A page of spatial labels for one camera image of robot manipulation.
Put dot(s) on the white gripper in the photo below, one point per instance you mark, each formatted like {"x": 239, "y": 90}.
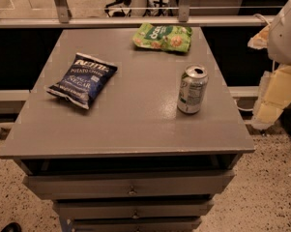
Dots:
{"x": 285, "y": 38}

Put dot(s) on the silver 7up soda can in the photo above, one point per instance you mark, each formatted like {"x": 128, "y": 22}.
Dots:
{"x": 193, "y": 85}

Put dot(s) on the green snack bag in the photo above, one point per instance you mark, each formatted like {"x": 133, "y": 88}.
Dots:
{"x": 163, "y": 37}

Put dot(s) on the grey drawer cabinet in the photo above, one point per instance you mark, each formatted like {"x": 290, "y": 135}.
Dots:
{"x": 134, "y": 125}

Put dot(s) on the blue Kettle chips bag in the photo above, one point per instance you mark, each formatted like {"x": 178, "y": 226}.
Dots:
{"x": 84, "y": 80}

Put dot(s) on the top grey drawer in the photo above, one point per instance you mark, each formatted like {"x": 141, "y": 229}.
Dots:
{"x": 129, "y": 185}

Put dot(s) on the grey drawer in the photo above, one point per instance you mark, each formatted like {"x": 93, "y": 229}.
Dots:
{"x": 148, "y": 224}
{"x": 162, "y": 208}
{"x": 129, "y": 185}

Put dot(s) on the bottom grey drawer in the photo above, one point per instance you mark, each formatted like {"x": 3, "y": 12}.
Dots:
{"x": 148, "y": 224}

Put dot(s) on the middle grey drawer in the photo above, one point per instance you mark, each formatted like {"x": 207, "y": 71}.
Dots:
{"x": 162, "y": 208}

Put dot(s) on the black shoe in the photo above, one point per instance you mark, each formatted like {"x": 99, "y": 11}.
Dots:
{"x": 12, "y": 227}

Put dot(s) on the metal railing frame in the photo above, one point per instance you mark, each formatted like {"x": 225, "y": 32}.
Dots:
{"x": 93, "y": 13}

